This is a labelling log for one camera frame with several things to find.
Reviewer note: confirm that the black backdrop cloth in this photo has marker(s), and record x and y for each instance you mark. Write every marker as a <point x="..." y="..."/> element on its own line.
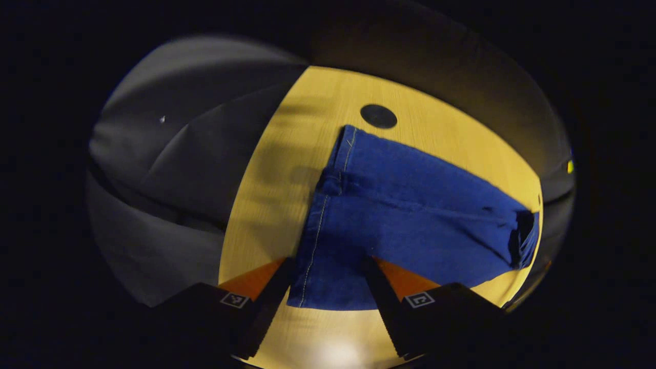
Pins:
<point x="179" y="154"/>

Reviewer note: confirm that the blue denim jeans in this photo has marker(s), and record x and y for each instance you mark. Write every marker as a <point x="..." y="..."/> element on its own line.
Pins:
<point x="400" y="215"/>

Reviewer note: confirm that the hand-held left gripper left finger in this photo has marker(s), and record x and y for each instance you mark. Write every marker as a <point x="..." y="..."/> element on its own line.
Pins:
<point x="266" y="307"/>

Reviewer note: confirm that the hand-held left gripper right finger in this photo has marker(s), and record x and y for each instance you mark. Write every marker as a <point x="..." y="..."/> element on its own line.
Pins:
<point x="384" y="307"/>

